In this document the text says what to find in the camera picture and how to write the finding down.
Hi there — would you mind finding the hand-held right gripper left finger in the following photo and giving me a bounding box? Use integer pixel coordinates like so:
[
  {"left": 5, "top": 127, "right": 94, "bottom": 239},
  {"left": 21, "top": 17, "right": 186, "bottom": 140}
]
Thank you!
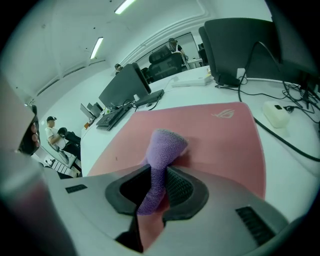
[{"left": 42, "top": 163, "right": 153, "bottom": 253}]

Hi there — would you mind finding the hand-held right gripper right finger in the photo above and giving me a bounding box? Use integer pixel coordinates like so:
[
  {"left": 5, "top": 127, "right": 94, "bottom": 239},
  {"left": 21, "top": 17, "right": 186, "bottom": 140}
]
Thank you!
[{"left": 143, "top": 164, "right": 292, "bottom": 256}]

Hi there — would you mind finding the pink desk mat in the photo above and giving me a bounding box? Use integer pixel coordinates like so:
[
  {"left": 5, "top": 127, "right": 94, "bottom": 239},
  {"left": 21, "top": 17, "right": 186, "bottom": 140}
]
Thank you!
[{"left": 86, "top": 101, "right": 267, "bottom": 252}]

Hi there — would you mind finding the purple cloth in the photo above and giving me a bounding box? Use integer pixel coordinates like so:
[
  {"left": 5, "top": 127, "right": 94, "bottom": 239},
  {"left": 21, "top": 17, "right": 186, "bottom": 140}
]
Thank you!
[{"left": 136, "top": 128, "right": 190, "bottom": 216}]

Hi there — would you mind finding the black full-size keyboard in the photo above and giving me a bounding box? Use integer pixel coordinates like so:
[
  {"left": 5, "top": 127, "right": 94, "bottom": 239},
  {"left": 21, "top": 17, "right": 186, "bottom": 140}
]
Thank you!
[{"left": 95, "top": 106, "right": 132, "bottom": 132}]

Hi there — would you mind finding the small white adapter box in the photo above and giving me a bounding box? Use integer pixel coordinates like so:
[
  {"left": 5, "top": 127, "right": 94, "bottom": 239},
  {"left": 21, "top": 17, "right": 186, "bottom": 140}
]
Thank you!
[{"left": 261, "top": 99, "right": 291, "bottom": 129}]

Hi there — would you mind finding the wide black curved monitor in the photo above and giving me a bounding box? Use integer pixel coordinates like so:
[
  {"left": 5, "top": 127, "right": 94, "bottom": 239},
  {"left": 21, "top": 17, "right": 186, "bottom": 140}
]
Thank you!
[{"left": 98, "top": 62, "right": 153, "bottom": 109}]

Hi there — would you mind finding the black docking box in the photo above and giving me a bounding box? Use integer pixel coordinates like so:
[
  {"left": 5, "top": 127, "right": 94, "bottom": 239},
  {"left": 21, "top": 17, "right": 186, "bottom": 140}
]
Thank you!
[{"left": 134, "top": 89, "right": 165, "bottom": 107}]

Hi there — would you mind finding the white flat box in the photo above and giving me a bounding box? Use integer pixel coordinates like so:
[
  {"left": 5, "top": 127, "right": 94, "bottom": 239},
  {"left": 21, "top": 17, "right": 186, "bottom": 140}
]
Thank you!
[{"left": 170, "top": 74, "right": 214, "bottom": 88}]

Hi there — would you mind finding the ceiling light strip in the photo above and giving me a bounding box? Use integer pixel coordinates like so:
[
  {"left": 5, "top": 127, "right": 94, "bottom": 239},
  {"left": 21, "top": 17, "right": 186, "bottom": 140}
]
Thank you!
[
  {"left": 113, "top": 0, "right": 137, "bottom": 15},
  {"left": 89, "top": 36, "right": 105, "bottom": 60}
]

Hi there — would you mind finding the black office chair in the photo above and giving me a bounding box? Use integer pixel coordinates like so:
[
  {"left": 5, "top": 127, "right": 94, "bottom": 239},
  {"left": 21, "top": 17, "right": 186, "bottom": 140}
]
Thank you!
[{"left": 148, "top": 44, "right": 183, "bottom": 84}]

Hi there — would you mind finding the dark grey monitor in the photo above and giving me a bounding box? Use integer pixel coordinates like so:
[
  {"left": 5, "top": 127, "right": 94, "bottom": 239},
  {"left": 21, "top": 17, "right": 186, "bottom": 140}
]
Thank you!
[
  {"left": 203, "top": 17, "right": 282, "bottom": 88},
  {"left": 198, "top": 25, "right": 210, "bottom": 67}
]

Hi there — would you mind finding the large black flat monitor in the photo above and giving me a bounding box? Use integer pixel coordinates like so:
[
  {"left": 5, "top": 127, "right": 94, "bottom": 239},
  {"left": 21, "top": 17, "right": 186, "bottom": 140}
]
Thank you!
[{"left": 271, "top": 0, "right": 320, "bottom": 83}]

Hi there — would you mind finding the long black cable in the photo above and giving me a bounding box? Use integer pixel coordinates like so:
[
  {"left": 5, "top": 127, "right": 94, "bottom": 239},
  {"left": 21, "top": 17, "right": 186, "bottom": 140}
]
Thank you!
[{"left": 253, "top": 116, "right": 320, "bottom": 162}]

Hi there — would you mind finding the black monitor cable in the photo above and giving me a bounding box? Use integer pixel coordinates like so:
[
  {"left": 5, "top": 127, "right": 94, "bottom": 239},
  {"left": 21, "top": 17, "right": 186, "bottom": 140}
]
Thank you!
[{"left": 237, "top": 41, "right": 291, "bottom": 103}]

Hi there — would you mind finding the tangle of black cables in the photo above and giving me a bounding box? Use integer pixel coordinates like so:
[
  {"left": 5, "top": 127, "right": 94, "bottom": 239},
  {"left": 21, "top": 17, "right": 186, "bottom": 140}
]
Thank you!
[{"left": 281, "top": 79, "right": 320, "bottom": 123}]

